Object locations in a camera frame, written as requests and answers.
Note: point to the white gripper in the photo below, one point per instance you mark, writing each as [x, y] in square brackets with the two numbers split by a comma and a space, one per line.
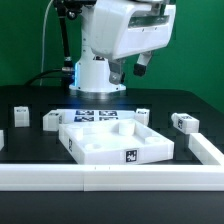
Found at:
[122, 28]

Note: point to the white square tabletop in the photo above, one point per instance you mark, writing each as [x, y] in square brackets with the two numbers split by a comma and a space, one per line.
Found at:
[114, 142]

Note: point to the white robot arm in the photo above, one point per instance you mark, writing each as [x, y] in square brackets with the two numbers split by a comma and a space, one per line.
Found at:
[92, 71]

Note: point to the white tag base sheet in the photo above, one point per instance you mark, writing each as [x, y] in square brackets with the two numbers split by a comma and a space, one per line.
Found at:
[88, 115]

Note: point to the white L-shaped obstacle fence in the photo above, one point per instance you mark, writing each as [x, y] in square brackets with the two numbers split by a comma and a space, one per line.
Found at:
[63, 177]

